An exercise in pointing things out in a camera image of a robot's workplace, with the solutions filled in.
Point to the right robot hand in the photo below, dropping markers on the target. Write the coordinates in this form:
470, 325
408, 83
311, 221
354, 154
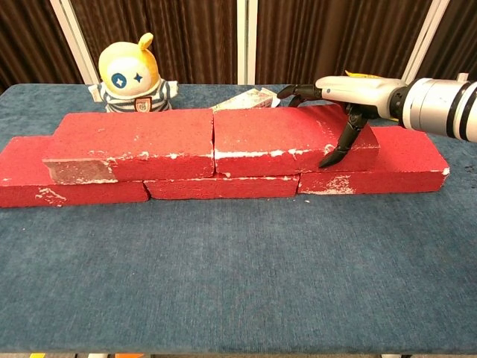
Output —
357, 95

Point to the red foam brick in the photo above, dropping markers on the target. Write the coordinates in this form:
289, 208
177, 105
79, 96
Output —
406, 156
223, 188
22, 168
272, 134
138, 138

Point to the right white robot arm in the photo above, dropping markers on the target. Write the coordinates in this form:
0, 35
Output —
436, 106

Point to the yellow marshmallow bag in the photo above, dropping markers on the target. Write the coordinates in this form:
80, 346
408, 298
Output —
359, 74

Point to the dark brown curtain panel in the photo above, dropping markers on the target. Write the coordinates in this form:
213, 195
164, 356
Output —
186, 37
456, 37
30, 33
335, 37

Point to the floral toothpaste box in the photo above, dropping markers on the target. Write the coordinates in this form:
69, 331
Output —
249, 100

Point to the blue table cloth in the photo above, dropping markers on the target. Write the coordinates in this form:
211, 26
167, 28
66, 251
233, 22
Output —
223, 279

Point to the yellow plush toy striped shirt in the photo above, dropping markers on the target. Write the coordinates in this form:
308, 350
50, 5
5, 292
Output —
130, 74

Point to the white partition post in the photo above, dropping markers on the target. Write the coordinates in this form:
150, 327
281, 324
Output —
74, 41
428, 41
246, 41

